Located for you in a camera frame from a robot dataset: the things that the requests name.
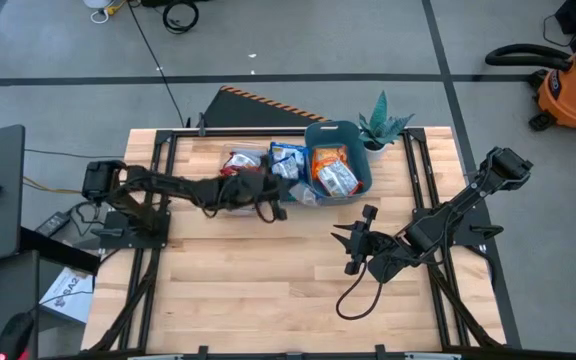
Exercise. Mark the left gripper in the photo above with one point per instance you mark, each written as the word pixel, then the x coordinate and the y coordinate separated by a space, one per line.
pixel 258 192

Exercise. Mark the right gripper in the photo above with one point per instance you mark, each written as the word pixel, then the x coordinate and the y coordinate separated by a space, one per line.
pixel 373 245

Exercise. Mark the orange Maruchan ramen pack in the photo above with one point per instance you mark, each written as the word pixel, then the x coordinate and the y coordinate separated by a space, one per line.
pixel 339 179
pixel 325 155

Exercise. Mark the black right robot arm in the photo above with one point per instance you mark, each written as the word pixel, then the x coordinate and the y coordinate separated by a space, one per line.
pixel 448 210

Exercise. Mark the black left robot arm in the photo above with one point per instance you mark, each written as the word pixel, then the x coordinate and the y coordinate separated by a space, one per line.
pixel 178 187

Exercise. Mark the small teal bin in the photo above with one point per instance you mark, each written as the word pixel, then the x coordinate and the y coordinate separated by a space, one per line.
pixel 304 170

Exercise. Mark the clear plastic bin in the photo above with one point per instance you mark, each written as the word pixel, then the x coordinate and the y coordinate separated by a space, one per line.
pixel 248 148

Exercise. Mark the large blue-grey bin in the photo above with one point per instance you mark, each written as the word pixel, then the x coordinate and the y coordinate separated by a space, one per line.
pixel 348 135

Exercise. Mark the black ramp with orange stripes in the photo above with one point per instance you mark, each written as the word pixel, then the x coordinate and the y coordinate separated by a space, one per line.
pixel 248 112

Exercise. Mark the potted green plant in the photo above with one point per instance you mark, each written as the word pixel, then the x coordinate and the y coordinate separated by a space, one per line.
pixel 380 125

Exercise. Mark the black power adapter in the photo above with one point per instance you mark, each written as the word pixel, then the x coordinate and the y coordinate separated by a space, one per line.
pixel 53 224

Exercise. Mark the white printed carton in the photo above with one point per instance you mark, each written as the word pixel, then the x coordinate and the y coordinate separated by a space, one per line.
pixel 68 295

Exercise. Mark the orange shop vacuum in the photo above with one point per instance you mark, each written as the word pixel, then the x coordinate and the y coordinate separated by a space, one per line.
pixel 573 95

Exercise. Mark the dark grey desk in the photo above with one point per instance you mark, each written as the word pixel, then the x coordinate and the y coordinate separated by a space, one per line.
pixel 13 285

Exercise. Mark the black computer mouse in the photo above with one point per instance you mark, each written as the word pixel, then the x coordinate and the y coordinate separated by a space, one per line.
pixel 14 335

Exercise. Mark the black metal table frame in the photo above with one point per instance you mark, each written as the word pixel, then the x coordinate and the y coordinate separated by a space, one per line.
pixel 243 132

